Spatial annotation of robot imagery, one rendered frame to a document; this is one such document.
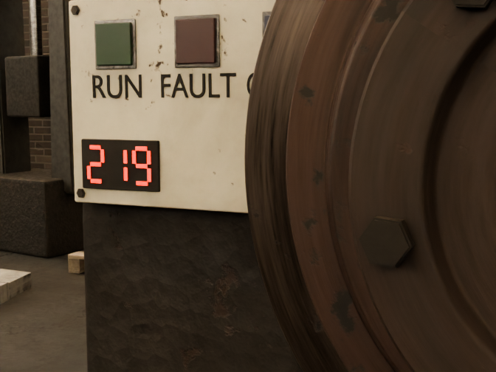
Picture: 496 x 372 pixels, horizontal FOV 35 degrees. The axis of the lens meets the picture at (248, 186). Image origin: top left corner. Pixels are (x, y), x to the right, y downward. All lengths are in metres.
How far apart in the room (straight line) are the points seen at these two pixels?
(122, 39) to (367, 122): 0.36
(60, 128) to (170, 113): 5.15
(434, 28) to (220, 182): 0.33
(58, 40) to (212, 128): 5.17
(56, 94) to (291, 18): 5.37
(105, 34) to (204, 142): 0.13
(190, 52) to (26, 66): 5.40
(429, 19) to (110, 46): 0.38
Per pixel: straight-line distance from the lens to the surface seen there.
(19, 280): 4.85
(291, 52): 0.48
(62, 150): 5.81
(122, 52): 0.69
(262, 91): 0.49
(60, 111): 5.80
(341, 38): 0.45
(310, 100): 0.46
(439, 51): 0.37
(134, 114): 0.69
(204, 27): 0.65
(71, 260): 5.28
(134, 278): 0.74
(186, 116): 0.67
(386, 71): 0.37
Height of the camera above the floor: 1.16
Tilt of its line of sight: 7 degrees down
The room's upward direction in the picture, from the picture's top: straight up
